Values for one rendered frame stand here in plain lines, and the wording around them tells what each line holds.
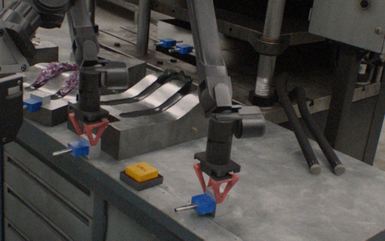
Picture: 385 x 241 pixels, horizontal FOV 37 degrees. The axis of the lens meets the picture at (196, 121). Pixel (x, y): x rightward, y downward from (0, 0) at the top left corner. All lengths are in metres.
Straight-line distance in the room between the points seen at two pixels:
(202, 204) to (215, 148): 0.14
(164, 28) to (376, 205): 1.38
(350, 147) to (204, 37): 1.54
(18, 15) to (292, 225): 0.77
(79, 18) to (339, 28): 0.93
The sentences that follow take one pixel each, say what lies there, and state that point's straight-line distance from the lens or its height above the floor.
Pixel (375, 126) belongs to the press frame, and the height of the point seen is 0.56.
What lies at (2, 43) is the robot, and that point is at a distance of 1.22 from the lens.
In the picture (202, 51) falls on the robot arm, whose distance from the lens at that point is 1.32.
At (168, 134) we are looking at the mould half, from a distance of 1.67.
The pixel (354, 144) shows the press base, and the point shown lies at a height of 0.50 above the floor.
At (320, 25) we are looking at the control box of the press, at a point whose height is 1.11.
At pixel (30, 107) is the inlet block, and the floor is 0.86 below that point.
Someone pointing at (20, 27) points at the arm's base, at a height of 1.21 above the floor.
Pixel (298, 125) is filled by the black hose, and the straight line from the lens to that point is 1.79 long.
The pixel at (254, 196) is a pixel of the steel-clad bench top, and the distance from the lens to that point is 1.48.
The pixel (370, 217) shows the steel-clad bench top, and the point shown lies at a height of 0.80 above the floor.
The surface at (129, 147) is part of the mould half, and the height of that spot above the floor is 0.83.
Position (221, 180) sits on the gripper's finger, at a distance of 1.29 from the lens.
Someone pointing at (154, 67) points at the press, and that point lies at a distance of 2.52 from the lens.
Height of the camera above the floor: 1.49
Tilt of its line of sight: 21 degrees down
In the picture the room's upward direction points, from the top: 7 degrees clockwise
